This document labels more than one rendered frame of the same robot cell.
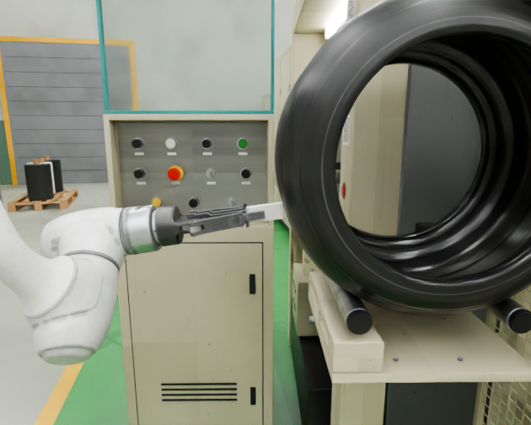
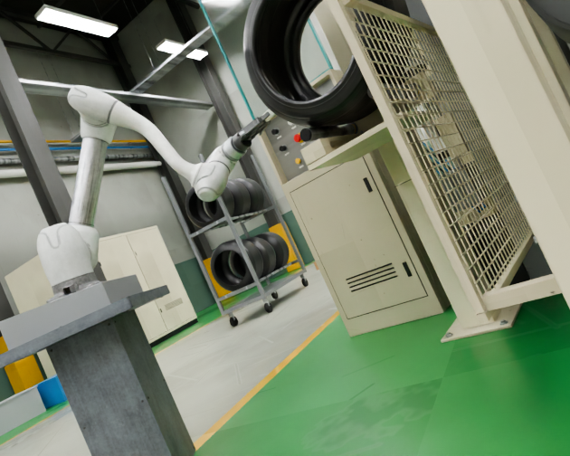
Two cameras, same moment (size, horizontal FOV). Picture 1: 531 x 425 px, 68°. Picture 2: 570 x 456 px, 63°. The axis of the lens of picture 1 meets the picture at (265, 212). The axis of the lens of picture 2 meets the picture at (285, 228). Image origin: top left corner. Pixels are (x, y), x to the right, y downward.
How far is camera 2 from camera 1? 137 cm
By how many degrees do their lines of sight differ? 40
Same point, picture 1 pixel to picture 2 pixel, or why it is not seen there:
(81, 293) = (204, 170)
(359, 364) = (315, 155)
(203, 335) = (355, 234)
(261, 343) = (394, 225)
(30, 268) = (185, 166)
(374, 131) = (342, 42)
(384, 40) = (251, 14)
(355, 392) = (418, 212)
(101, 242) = (215, 156)
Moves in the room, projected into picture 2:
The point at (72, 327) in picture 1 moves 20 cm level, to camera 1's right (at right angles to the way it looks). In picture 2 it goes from (202, 181) to (236, 157)
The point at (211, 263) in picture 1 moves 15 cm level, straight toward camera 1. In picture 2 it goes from (338, 182) to (327, 185)
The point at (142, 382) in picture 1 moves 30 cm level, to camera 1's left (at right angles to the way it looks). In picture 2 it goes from (335, 281) to (294, 296)
